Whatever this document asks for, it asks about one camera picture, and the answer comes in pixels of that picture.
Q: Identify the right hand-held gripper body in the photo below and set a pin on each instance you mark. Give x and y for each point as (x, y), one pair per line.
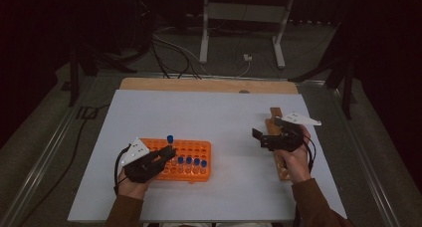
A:
(285, 140)

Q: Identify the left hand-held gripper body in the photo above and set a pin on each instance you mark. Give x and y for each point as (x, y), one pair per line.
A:
(139, 164)

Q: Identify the orange plastic test tube rack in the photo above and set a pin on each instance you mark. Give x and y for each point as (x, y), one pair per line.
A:
(192, 178)

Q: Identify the person's right hand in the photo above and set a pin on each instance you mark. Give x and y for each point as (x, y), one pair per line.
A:
(295, 164)

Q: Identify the person's left hand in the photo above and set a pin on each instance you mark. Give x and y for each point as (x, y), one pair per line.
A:
(131, 188)

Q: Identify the white table mat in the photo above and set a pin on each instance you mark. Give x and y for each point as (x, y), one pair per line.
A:
(215, 120)

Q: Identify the black tripod stand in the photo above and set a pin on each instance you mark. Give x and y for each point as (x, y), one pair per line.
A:
(347, 94)
(73, 81)

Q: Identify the white plug adapter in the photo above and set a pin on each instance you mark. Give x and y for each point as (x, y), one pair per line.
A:
(247, 57)

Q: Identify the grey metal stand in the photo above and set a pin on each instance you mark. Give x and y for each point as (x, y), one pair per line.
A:
(245, 12)

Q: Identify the metal floor rail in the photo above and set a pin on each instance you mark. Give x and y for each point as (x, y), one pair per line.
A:
(43, 157)
(365, 167)

